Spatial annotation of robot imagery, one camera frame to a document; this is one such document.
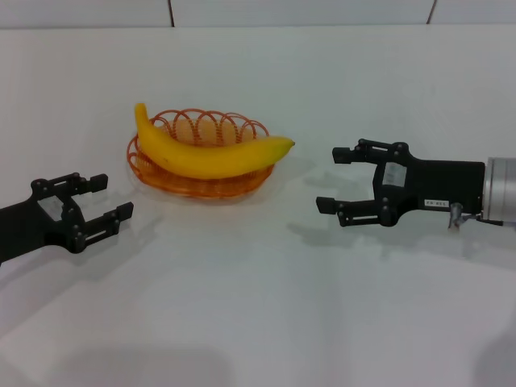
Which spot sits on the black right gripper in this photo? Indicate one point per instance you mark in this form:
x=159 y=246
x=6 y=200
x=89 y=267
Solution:
x=443 y=181

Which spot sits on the orange woven plastic basket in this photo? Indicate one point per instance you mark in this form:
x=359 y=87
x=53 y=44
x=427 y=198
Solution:
x=209 y=187

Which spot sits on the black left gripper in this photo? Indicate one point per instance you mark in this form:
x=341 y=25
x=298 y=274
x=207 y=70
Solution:
x=28 y=230

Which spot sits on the silver plug on right gripper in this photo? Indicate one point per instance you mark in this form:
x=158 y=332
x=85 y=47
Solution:
x=455 y=215

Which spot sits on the yellow banana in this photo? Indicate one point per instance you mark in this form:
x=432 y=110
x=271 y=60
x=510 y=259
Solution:
x=201 y=159

